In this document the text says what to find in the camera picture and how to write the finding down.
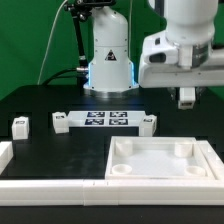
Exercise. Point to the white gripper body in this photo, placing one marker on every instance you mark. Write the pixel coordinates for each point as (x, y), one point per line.
(159, 75)

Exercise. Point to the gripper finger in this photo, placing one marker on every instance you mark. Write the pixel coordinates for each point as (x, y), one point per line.
(174, 92)
(199, 91)

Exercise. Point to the white square tabletop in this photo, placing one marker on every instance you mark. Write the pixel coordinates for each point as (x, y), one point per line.
(157, 158)

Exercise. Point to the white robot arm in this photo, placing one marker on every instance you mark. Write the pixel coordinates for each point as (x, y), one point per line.
(181, 56)

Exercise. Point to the white U-shaped fence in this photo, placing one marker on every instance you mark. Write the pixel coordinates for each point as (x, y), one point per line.
(119, 192)

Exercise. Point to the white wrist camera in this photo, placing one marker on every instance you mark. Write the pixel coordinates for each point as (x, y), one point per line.
(157, 49)

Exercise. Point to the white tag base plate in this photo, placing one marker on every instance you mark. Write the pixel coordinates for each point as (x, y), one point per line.
(105, 118)

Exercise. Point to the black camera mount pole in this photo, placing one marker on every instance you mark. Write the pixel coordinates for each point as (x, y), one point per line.
(80, 11)

